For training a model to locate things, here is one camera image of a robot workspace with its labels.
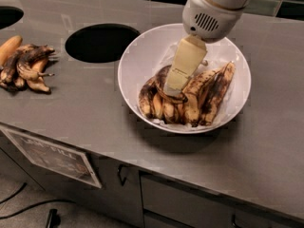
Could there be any long spotted banana centre right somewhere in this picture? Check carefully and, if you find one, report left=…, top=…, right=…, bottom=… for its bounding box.
left=182, top=69, right=220, bottom=127

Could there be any small yellow banana in bowl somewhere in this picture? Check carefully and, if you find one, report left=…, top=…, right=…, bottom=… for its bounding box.
left=153, top=93, right=162, bottom=119

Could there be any dark banana on counter left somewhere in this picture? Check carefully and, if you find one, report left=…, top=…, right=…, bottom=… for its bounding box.
left=0, top=44, right=35, bottom=90

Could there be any black floor cable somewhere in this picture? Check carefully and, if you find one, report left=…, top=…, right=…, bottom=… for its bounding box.
left=0, top=181, right=76, bottom=220

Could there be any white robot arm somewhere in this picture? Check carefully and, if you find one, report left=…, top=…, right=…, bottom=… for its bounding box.
left=163, top=0, right=250, bottom=97

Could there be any yellow brown banana on counter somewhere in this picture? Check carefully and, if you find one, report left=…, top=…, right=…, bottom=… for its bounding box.
left=27, top=58, right=51, bottom=94

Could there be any middle yellow banana in bowl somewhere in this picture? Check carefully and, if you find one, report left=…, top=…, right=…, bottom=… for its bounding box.
left=162, top=100, right=179, bottom=124

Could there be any grey cabinet drawer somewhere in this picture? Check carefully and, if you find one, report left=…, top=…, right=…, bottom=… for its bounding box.
left=141, top=175, right=304, bottom=228

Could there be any rightmost dark banana in bowl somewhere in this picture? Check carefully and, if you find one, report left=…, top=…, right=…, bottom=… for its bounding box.
left=199, top=62, right=236, bottom=125

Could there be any black object on floor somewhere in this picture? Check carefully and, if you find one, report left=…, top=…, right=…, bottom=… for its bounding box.
left=46, top=209, right=61, bottom=228

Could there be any dark curved banana on counter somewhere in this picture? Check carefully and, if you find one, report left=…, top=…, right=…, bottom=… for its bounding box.
left=16, top=46, right=55, bottom=81

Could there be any black cabinet door handle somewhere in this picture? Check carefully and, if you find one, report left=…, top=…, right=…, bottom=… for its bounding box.
left=117, top=164, right=128, bottom=186

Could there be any yellow banana far left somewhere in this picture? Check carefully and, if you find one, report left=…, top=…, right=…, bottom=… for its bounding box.
left=0, top=35, right=23, bottom=66

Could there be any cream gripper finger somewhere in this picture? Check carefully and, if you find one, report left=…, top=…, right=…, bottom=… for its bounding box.
left=163, top=35, right=207, bottom=97

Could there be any white bowl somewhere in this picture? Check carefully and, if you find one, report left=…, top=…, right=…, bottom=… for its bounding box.
left=118, top=24, right=251, bottom=134

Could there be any leftmost spotted banana in bowl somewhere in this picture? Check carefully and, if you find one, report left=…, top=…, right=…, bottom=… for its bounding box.
left=139, top=77, right=156, bottom=119

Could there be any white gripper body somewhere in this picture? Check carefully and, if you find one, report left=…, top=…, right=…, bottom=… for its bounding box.
left=182, top=0, right=246, bottom=43

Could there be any framed landfill sign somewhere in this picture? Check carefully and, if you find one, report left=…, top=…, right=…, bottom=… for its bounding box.
left=2, top=128, right=102, bottom=188

